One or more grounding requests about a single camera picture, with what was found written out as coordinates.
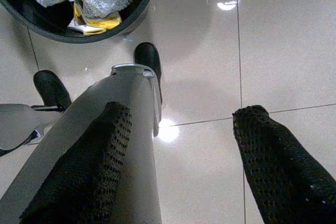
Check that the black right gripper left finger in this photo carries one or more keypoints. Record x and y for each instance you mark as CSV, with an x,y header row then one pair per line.
x,y
86,171

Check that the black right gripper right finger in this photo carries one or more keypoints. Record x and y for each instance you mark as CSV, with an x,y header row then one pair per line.
x,y
283,176

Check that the black round rubbish bin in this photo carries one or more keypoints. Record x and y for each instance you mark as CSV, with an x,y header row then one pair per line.
x,y
137,12

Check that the silver robot right leg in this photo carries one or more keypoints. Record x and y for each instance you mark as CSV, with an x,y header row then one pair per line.
x,y
105,91

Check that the silver robot leg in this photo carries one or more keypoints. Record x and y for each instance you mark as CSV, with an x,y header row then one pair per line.
x,y
105,91
15,121

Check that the silver robot left leg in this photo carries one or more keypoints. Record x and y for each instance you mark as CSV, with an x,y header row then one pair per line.
x,y
15,121

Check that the black robot left foot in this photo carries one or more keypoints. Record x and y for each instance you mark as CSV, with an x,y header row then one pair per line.
x,y
50,87

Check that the black robot foot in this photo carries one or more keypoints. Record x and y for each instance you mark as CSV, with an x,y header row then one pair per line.
x,y
50,87
147,56

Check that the black robot right foot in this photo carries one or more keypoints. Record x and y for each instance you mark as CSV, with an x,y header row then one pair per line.
x,y
147,56

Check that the yellow paper packaging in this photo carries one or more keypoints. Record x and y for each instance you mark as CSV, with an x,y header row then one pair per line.
x,y
105,22

